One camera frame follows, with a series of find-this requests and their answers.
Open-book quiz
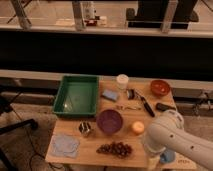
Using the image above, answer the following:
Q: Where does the bunch of dark grapes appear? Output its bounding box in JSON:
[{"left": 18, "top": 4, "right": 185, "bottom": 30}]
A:
[{"left": 96, "top": 142, "right": 133, "bottom": 158}]

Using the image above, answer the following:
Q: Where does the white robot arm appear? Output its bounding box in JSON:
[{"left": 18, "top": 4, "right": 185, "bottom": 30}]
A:
[{"left": 141, "top": 110, "right": 213, "bottom": 171}]

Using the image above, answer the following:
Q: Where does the white plastic cup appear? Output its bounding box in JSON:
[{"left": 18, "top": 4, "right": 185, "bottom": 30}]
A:
[{"left": 116, "top": 74, "right": 129, "bottom": 90}]

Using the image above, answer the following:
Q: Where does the small metal cup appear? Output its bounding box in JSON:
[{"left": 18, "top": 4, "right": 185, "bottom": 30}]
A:
[{"left": 79, "top": 122, "right": 92, "bottom": 137}]

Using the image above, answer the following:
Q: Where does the blue sponge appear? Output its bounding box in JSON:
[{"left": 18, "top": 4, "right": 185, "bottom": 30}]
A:
[{"left": 102, "top": 89, "right": 118, "bottom": 102}]

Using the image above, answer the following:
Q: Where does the small metal tin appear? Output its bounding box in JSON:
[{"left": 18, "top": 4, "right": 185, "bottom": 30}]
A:
[{"left": 126, "top": 89, "right": 135, "bottom": 100}]

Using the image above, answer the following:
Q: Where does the green plastic tray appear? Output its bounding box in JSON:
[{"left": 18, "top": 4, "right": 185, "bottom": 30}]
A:
[{"left": 53, "top": 76, "right": 99, "bottom": 118}]

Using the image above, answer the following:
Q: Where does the purple bowl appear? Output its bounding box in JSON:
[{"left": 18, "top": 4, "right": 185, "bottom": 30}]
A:
[{"left": 96, "top": 109, "right": 123, "bottom": 135}]

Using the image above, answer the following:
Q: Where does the yellow round fruit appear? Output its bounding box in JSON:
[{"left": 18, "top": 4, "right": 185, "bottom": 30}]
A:
[{"left": 131, "top": 121, "right": 145, "bottom": 135}]

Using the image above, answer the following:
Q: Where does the blue cloth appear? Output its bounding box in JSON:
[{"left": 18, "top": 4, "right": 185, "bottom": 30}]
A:
[{"left": 51, "top": 134, "right": 80, "bottom": 158}]

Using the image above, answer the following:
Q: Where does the black chair base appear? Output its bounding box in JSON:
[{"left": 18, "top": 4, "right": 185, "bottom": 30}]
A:
[{"left": 0, "top": 96, "right": 38, "bottom": 135}]

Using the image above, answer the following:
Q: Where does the black handled knife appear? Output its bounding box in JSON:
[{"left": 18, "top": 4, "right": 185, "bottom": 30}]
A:
[{"left": 135, "top": 91, "right": 155, "bottom": 117}]

